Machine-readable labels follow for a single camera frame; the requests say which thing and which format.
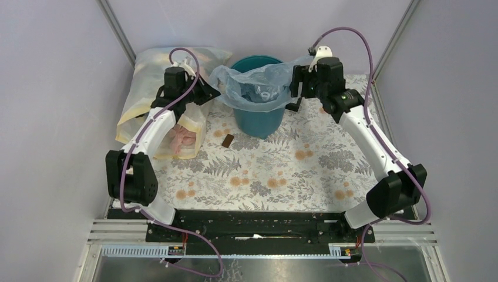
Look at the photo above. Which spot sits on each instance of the teal plastic trash bin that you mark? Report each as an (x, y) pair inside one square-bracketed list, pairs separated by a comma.
[(257, 124)]

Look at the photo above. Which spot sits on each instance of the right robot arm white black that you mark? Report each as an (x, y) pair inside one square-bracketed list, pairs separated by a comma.
[(400, 183)]

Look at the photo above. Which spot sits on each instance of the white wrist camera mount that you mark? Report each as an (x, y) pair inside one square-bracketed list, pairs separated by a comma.
[(317, 54), (186, 65)]

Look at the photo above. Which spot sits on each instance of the small brown cube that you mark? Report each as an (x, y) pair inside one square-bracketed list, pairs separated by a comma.
[(227, 141)]

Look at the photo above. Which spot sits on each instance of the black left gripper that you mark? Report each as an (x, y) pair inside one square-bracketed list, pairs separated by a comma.
[(208, 92)]

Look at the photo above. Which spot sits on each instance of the floral patterned table mat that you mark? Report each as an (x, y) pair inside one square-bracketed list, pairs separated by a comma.
[(308, 164)]

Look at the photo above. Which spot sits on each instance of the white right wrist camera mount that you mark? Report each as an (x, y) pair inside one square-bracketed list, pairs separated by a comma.
[(317, 54)]

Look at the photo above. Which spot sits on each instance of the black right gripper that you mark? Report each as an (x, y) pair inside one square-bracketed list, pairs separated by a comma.
[(300, 74)]

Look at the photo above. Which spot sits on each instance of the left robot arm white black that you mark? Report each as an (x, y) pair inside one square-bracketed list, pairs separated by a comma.
[(130, 175)]

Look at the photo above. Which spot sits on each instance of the black framed checkerboard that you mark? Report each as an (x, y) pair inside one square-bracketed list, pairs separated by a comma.
[(294, 106)]

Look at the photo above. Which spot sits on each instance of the large clear bag of trash bags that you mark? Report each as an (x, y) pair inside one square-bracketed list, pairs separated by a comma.
[(185, 139)]

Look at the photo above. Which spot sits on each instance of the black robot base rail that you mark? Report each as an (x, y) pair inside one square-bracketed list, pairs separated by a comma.
[(240, 233)]

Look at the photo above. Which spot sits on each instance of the light blue plastic trash bag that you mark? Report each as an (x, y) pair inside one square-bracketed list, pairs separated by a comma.
[(262, 89)]

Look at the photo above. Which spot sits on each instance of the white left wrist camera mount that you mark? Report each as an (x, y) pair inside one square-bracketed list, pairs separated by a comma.
[(186, 65)]

